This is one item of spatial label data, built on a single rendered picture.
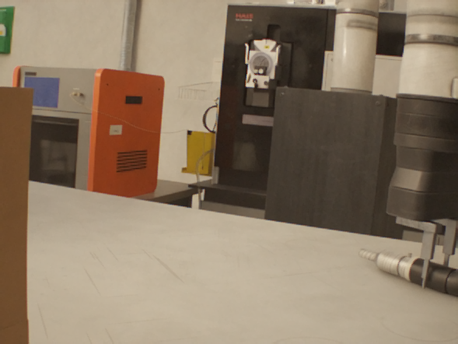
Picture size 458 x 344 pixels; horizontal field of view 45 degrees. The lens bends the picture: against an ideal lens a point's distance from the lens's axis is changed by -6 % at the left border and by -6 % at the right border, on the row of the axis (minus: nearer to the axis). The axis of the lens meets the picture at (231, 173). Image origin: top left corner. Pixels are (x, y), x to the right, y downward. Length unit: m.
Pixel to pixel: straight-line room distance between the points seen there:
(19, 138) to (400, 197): 0.41
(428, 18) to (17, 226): 0.43
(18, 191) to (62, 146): 1.66
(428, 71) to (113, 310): 0.34
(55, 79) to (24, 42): 2.43
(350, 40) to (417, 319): 0.84
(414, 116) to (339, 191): 0.63
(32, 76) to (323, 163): 1.11
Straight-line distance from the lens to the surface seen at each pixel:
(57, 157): 1.90
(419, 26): 0.56
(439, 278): 0.57
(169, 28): 3.66
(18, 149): 0.22
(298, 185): 1.19
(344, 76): 1.24
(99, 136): 1.81
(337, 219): 1.17
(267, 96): 2.12
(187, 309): 0.46
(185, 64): 3.58
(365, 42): 1.25
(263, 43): 2.14
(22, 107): 0.22
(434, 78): 0.54
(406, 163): 0.56
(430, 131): 0.54
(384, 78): 2.10
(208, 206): 2.21
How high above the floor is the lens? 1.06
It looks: 7 degrees down
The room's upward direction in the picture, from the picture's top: 5 degrees clockwise
